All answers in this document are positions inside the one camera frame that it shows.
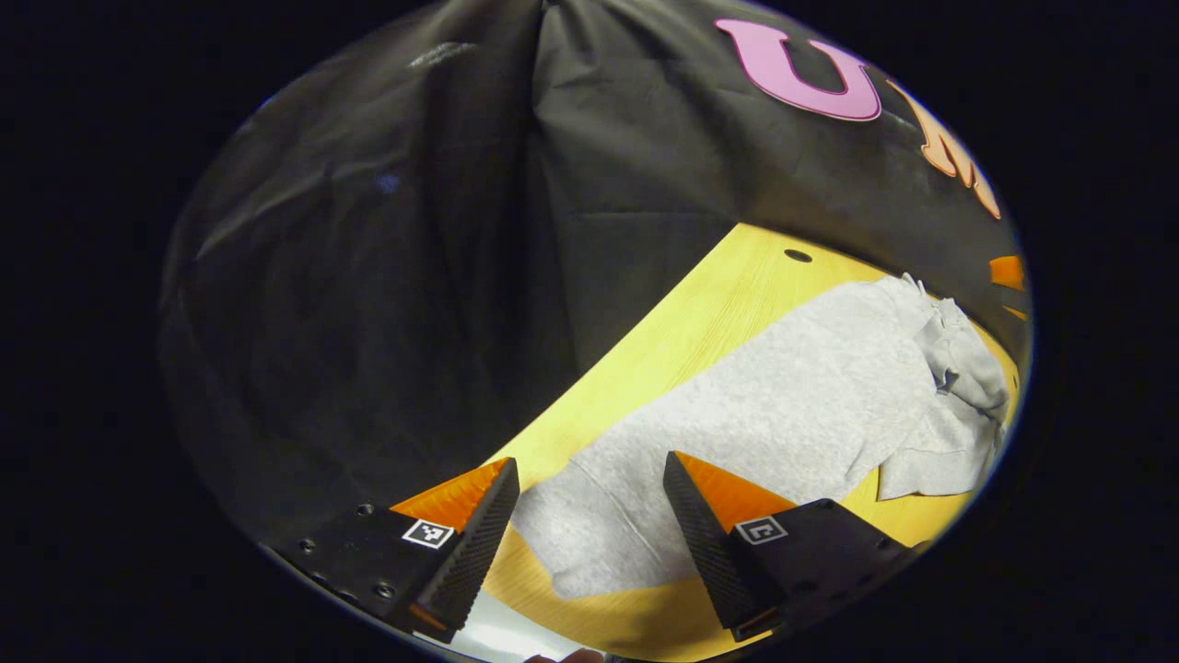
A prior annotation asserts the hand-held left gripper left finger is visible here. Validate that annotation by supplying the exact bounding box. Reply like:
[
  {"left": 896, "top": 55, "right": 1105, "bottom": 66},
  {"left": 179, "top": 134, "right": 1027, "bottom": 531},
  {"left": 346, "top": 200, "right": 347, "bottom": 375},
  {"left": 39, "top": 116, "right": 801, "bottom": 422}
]
[{"left": 261, "top": 457, "right": 521, "bottom": 645}]

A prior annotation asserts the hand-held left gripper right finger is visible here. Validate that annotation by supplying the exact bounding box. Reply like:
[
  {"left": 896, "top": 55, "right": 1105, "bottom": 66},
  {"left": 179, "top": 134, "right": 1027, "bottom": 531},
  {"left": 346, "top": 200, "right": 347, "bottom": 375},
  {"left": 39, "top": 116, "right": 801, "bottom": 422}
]
[{"left": 661, "top": 450, "right": 927, "bottom": 643}]

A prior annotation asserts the grey zip-neck sweatshirt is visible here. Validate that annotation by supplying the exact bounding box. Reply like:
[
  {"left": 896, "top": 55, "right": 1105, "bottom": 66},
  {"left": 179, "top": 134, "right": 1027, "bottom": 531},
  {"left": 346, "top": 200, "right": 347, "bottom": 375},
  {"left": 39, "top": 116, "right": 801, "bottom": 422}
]
[{"left": 511, "top": 273, "right": 1012, "bottom": 599}]

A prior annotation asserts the black backdrop cloth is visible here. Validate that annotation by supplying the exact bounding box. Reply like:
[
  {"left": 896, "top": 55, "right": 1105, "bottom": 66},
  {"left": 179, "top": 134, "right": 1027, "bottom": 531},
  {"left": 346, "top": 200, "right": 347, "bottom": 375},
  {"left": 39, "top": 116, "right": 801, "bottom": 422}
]
[{"left": 157, "top": 0, "right": 1033, "bottom": 553}]

